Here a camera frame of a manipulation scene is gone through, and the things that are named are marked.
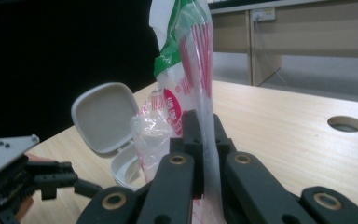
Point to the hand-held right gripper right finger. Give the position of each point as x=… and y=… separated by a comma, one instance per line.
x=222, y=143

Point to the white wall socket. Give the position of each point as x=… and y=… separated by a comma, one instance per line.
x=263, y=14

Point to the wooden cabinet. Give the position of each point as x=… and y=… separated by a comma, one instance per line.
x=317, y=34

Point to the white plastic container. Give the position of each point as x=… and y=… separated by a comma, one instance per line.
x=102, y=118

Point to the red and white plastic bag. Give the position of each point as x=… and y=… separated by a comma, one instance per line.
x=183, y=71

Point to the black curtain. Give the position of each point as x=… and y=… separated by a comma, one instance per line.
x=59, y=46

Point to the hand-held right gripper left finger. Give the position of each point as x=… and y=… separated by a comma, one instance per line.
x=192, y=137

